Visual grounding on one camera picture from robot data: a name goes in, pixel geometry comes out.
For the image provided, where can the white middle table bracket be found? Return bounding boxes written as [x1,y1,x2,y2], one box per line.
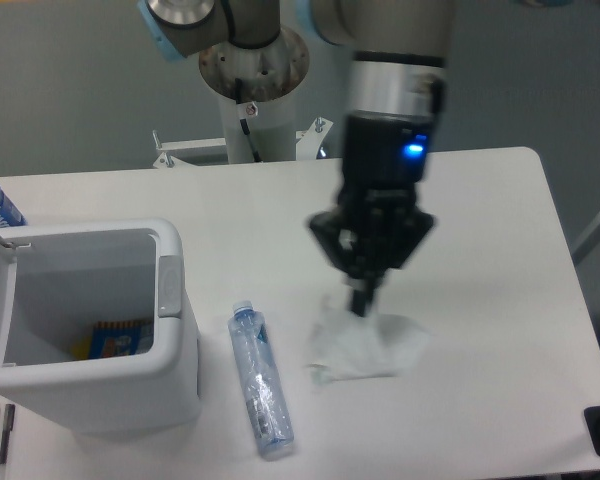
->
[295,117,334,161]

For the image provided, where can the white trash can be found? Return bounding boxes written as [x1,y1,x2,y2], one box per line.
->
[0,219,201,434]

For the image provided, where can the white left table bracket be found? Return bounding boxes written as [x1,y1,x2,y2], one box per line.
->
[152,130,228,169]

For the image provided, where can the white plastic bag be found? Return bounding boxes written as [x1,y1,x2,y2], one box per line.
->
[304,295,432,387]

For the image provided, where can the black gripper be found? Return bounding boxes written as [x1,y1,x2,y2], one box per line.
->
[308,113,436,316]

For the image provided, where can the white table bracket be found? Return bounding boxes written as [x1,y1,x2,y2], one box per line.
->
[295,117,334,161]
[152,130,228,169]

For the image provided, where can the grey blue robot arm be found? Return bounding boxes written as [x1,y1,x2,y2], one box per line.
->
[137,1,455,316]

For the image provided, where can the clear plastic water bottle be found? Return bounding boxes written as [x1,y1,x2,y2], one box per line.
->
[227,300,294,460]

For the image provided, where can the blue snack packet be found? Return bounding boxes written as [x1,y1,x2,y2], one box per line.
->
[69,319,154,360]

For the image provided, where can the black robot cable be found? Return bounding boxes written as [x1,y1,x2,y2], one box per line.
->
[233,76,263,164]

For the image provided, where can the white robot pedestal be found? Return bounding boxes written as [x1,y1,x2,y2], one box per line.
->
[198,26,310,164]

